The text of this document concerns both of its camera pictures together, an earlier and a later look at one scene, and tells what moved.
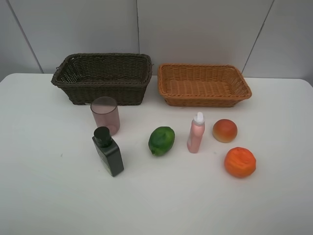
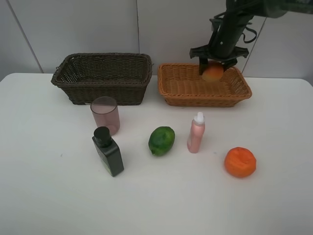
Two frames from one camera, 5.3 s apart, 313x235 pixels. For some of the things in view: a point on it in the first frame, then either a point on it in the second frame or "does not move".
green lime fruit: (161, 140) does not move
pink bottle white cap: (196, 132) does not move
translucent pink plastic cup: (105, 112) does not move
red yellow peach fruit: (224, 130) -> (214, 72)
